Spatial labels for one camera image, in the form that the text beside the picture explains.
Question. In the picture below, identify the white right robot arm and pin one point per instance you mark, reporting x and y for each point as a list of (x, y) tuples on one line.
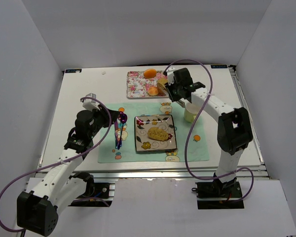
[(234, 128)]

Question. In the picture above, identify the herb bread slice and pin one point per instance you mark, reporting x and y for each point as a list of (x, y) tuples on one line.
[(157, 134), (161, 86)]

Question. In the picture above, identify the iridescent table knife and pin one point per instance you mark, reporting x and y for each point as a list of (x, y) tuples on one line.
[(116, 136)]

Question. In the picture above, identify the corner table label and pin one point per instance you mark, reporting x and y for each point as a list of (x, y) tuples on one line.
[(68, 71), (219, 66)]

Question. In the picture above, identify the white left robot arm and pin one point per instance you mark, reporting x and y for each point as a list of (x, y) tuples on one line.
[(38, 210)]

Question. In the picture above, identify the orange round bun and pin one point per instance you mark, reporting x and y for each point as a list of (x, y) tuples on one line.
[(150, 73)]

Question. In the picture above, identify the square floral ceramic plate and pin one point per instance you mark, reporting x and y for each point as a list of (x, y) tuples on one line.
[(143, 144)]

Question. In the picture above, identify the left corner table label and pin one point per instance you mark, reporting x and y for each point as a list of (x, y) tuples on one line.
[(68, 71)]

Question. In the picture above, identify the light green mug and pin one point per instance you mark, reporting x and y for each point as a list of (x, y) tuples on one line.
[(190, 112)]

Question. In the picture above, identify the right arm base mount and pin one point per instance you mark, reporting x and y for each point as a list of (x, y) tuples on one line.
[(217, 195)]

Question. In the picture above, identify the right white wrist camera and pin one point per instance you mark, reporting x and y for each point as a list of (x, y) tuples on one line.
[(169, 73)]

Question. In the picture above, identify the purple spoon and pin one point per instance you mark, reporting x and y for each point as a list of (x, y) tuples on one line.
[(123, 122), (122, 115)]

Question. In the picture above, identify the right corner table label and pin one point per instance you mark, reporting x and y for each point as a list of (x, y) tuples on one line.
[(219, 66)]

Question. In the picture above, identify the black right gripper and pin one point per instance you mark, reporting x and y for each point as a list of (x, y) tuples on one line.
[(174, 91)]

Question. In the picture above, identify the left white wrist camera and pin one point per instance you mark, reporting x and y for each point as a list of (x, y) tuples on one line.
[(90, 104)]

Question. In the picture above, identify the purple spoon upper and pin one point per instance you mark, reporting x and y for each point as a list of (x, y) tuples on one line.
[(122, 115)]

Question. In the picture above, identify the small round bun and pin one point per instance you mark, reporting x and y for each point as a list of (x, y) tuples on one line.
[(153, 91)]

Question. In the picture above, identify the floral rectangular tray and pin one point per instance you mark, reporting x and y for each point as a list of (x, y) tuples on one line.
[(137, 85)]

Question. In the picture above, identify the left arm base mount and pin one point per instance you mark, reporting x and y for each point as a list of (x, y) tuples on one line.
[(95, 195)]

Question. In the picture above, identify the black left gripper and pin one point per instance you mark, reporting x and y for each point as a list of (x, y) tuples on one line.
[(112, 116)]

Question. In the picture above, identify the purple spoon lower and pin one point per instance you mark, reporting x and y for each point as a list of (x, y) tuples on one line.
[(123, 122)]

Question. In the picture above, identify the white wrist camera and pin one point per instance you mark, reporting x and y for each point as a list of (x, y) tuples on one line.
[(90, 104), (169, 73)]

